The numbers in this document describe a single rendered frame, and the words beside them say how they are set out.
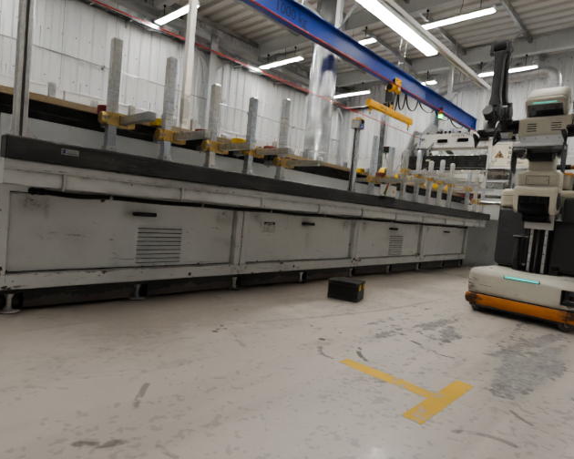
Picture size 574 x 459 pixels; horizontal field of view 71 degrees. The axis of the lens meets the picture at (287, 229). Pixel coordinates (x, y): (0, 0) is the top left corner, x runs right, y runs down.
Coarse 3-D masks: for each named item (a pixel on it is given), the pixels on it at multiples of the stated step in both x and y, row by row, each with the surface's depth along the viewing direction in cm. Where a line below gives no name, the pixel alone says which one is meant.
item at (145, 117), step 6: (138, 114) 155; (144, 114) 152; (150, 114) 150; (156, 114) 152; (120, 120) 166; (126, 120) 162; (132, 120) 159; (138, 120) 155; (144, 120) 154; (150, 120) 152; (102, 126) 178
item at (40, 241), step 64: (0, 128) 156; (64, 128) 172; (0, 192) 158; (0, 256) 160; (64, 256) 181; (128, 256) 202; (192, 256) 229; (256, 256) 265; (320, 256) 313; (384, 256) 384; (448, 256) 487
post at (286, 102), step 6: (282, 102) 237; (288, 102) 236; (282, 108) 237; (288, 108) 236; (282, 114) 236; (288, 114) 237; (282, 120) 236; (288, 120) 237; (282, 126) 236; (288, 126) 238; (282, 132) 236; (282, 138) 236; (282, 144) 236; (282, 156) 237; (276, 168) 239; (282, 168) 238; (276, 174) 239; (282, 174) 239
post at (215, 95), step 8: (216, 88) 199; (216, 96) 200; (216, 104) 200; (216, 112) 201; (216, 120) 201; (208, 128) 202; (216, 128) 202; (216, 136) 202; (208, 152) 201; (208, 160) 201
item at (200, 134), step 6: (186, 132) 178; (192, 132) 174; (198, 132) 171; (204, 132) 168; (174, 138) 184; (180, 138) 180; (186, 138) 178; (192, 138) 176; (198, 138) 174; (204, 138) 173
